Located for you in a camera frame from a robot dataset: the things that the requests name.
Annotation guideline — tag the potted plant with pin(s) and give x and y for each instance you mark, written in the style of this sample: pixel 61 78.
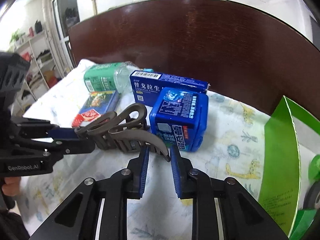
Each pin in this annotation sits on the potted plant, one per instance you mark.
pixel 17 38

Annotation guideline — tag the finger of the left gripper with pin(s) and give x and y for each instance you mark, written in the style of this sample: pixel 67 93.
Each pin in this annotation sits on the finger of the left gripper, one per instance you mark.
pixel 57 131
pixel 75 146

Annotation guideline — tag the playing card box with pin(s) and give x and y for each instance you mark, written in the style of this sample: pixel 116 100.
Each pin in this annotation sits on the playing card box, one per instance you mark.
pixel 97 104

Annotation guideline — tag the blue plastic tub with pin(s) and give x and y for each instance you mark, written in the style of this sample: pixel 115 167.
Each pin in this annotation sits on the blue plastic tub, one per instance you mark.
pixel 179 117

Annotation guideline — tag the grey plastic hair clip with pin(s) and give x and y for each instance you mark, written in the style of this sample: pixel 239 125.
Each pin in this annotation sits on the grey plastic hair clip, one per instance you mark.
pixel 127 131

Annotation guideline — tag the green cardboard box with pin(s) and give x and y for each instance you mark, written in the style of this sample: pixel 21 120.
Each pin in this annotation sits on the green cardboard box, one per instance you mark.
pixel 291 142

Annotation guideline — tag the green white repellent bottle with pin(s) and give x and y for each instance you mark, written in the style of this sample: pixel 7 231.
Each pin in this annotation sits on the green white repellent bottle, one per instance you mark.
pixel 314 170

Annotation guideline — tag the green label plastic bottle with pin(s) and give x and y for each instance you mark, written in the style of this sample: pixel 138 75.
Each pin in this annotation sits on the green label plastic bottle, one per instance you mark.
pixel 109 76

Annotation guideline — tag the dark wooden headboard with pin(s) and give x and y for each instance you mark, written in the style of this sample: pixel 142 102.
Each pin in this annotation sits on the dark wooden headboard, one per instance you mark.
pixel 242 52

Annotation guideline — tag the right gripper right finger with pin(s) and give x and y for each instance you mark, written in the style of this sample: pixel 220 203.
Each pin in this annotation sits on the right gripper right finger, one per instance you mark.
pixel 191 183

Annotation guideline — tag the blue medicine box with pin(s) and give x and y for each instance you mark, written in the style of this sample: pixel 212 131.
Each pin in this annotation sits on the blue medicine box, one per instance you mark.
pixel 146 86

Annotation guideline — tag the left hand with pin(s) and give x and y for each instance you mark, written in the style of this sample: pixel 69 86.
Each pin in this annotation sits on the left hand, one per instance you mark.
pixel 11 186

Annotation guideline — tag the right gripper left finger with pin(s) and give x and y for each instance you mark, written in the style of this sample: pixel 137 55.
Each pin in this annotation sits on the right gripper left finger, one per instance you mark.
pixel 128 183

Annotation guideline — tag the black tape roll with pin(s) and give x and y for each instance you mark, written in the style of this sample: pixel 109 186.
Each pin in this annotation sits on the black tape roll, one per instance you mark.
pixel 311 200

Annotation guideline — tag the white shelf unit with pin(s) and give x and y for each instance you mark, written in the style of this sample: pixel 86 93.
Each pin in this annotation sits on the white shelf unit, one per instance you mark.
pixel 45 70

